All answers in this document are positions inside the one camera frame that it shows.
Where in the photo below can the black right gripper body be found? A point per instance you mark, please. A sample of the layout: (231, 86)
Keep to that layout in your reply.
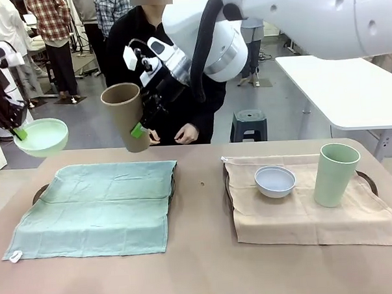
(158, 103)

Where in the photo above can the person's right hand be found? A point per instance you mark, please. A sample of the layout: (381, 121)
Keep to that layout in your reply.
(154, 137)

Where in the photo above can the person's left forearm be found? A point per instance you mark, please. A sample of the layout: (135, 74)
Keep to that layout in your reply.
(204, 120)

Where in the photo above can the light green bowl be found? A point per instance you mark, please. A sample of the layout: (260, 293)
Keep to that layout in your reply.
(43, 140)

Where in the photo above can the pale blue-white bowl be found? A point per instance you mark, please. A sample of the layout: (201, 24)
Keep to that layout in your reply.
(275, 182)

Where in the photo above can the person in black shirt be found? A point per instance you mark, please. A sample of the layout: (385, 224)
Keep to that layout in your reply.
(127, 59)

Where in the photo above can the bystander in white top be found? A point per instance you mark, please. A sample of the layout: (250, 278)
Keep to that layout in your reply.
(2, 28)

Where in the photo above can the tall brown cup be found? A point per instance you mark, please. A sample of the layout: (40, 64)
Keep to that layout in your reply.
(123, 117)

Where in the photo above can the bystander in grey top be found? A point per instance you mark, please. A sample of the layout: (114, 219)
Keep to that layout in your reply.
(91, 34)

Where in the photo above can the bystander in blue plaid shirt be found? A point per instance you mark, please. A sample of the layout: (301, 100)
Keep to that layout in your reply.
(112, 10)

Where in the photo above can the dark brown plastic tray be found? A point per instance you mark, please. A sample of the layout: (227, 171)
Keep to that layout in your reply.
(230, 202)
(173, 182)

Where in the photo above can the teal green cloth mat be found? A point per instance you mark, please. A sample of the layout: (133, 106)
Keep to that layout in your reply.
(88, 216)

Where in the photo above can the bystander in red plaid shirt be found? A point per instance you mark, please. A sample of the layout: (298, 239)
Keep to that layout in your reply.
(49, 20)

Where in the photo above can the person's left hand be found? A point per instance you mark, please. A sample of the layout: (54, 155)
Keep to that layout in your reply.
(187, 134)

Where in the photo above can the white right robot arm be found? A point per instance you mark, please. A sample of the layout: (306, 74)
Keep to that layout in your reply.
(307, 18)

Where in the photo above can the bystander in grey skirt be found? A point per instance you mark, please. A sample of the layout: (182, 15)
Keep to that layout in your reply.
(253, 37)

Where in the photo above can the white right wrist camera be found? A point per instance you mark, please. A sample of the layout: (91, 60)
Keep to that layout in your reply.
(129, 58)

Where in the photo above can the beige cloth mat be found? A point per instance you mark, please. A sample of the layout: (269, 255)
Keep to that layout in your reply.
(300, 224)

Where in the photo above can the tall light green cup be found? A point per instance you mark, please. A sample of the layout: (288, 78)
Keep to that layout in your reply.
(334, 180)

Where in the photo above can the dark plastic stool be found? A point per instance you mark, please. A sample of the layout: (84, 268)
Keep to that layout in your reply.
(248, 117)

